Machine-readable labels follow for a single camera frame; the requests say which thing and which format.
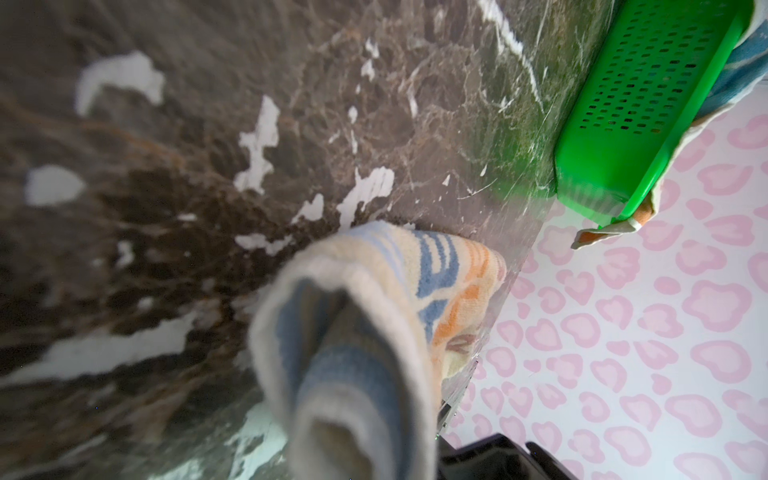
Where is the blue patterned towel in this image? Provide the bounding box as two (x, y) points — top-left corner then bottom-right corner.
(691, 1), (767, 131)

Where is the green plastic basket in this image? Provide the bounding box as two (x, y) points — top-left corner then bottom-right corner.
(555, 0), (757, 227)

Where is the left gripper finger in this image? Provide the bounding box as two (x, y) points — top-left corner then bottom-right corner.
(436, 433), (577, 480)

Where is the cream rabbit lettered towel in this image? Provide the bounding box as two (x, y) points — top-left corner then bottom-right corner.
(247, 221), (507, 479)

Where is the orange bear pattern towel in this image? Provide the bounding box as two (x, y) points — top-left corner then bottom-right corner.
(570, 192), (657, 250)

